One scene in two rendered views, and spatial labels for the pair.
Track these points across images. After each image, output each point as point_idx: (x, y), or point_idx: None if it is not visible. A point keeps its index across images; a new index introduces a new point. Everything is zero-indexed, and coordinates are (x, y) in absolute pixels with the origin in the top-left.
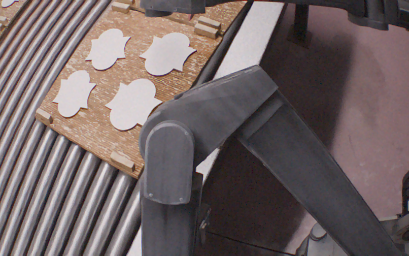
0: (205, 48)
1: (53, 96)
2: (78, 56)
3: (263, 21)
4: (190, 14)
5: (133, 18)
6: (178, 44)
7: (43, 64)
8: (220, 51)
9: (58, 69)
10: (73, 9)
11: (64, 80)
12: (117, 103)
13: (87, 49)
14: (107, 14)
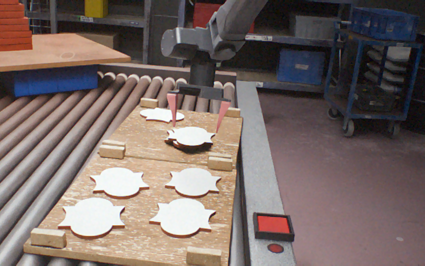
0: (226, 177)
1: (55, 223)
2: (78, 190)
3: (260, 160)
4: (221, 119)
5: (134, 162)
6: (200, 175)
7: (12, 203)
8: (238, 183)
9: (45, 208)
10: (35, 160)
11: (69, 206)
12: (166, 217)
13: (88, 184)
14: (96, 160)
